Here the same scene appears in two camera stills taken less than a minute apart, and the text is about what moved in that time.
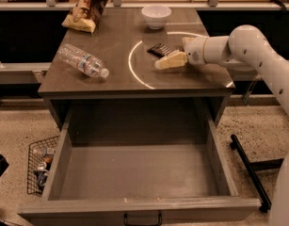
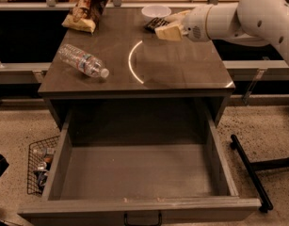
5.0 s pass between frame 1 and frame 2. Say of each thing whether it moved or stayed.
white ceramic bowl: stayed
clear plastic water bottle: stayed
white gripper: moved
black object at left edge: stayed
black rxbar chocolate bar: moved
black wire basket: stayed
